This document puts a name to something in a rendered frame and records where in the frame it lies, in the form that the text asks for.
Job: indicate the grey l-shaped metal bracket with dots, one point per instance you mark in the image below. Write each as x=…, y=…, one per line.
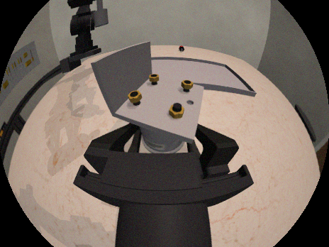
x=127, y=70

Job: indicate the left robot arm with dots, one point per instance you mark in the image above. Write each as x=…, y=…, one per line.
x=82, y=24

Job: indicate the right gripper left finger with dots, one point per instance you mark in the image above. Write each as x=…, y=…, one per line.
x=115, y=140

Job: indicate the brass hex nut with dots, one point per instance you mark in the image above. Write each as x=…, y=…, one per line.
x=135, y=96
x=187, y=84
x=154, y=78
x=176, y=114

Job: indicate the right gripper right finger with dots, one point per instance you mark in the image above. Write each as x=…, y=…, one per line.
x=218, y=149

